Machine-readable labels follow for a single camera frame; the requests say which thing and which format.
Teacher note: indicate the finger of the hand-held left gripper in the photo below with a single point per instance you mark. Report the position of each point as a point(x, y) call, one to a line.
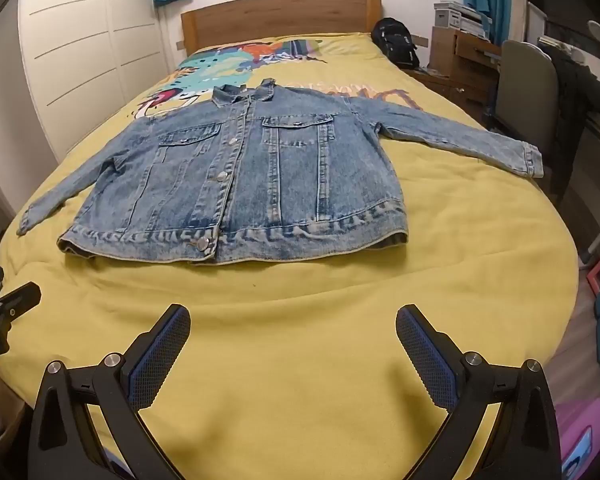
point(22, 299)

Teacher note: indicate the white storage boxes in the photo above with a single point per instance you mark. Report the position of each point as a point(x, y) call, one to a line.
point(460, 17)

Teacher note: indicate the white wardrobe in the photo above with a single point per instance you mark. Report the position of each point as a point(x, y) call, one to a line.
point(80, 35)

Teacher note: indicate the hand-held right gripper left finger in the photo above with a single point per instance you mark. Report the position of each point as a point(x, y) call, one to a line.
point(160, 355)

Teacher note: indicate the blue denim jacket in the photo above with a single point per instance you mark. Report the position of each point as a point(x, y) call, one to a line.
point(290, 185)

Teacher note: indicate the black backpack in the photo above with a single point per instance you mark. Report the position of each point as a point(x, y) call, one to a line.
point(395, 42)

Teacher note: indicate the grey chair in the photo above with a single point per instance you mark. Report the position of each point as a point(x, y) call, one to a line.
point(522, 95)

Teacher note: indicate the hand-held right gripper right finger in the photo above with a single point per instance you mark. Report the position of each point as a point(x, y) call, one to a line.
point(427, 355)

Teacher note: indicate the dark jacket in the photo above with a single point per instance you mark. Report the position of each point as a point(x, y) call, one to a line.
point(577, 105)

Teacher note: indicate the wooden headboard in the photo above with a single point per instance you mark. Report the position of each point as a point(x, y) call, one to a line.
point(280, 17)

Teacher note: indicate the yellow printed blanket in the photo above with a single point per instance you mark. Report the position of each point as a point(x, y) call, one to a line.
point(305, 335)

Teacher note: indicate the cardboard boxes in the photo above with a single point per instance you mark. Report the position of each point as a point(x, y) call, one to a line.
point(462, 72)

